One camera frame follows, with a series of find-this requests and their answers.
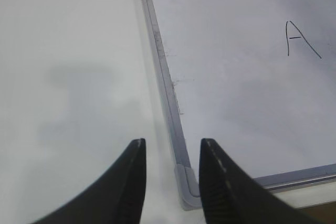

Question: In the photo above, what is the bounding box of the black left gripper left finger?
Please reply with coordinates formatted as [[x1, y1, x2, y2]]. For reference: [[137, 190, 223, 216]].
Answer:
[[36, 138, 146, 223]]

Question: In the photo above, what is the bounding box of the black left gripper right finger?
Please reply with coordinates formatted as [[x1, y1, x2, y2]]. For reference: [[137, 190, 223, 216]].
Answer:
[[198, 138, 317, 223]]

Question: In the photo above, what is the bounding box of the white board with grey frame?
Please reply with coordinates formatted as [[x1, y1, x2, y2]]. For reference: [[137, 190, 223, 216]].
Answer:
[[142, 0, 335, 210]]

